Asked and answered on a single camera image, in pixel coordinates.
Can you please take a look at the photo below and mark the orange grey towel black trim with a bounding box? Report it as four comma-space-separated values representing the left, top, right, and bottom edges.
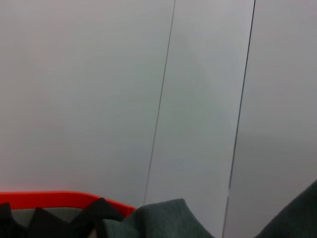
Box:
0, 178, 317, 238

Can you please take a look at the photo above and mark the red plastic container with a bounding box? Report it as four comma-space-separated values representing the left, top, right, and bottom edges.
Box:
0, 190, 137, 219

